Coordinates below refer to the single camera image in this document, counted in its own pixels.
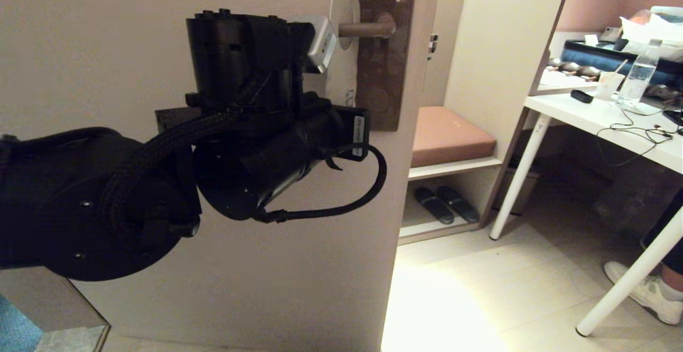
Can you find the beige door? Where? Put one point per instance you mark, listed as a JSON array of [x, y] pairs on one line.
[[106, 48]]

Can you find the do-not-disturb door hanger sign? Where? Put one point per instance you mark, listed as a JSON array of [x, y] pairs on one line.
[[344, 85]]

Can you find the beige waste bin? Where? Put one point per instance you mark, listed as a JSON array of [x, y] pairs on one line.
[[520, 192]]

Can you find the leg in black trousers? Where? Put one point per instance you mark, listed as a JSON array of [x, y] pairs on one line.
[[672, 234]]

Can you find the grey plastic bag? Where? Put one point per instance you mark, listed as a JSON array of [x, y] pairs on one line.
[[629, 202]]

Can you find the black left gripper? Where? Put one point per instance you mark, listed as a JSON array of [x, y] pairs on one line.
[[357, 133]]

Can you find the small black case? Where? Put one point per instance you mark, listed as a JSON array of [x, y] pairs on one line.
[[581, 96]]

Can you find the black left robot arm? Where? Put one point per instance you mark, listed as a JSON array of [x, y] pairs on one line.
[[64, 208]]

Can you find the white table with round legs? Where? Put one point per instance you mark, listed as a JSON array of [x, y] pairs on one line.
[[587, 117]]

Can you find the brown seat cushion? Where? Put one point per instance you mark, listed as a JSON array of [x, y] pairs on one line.
[[453, 136]]

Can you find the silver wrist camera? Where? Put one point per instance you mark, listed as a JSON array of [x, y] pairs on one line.
[[320, 42]]

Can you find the white plastic bag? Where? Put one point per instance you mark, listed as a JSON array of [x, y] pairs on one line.
[[653, 29]]

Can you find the white sneaker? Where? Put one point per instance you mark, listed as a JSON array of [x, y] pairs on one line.
[[648, 296], [643, 245]]

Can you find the dark blue bag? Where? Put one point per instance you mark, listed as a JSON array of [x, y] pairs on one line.
[[592, 56]]

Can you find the brown door lock plate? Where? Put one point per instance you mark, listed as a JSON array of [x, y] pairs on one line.
[[387, 74]]

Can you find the cream bench cabinet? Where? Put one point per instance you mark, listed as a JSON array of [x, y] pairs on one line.
[[507, 48]]

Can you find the clear plastic water bottle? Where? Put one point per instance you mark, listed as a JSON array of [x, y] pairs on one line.
[[637, 80]]

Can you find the white paper cup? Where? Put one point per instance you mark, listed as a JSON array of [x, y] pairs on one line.
[[608, 86]]

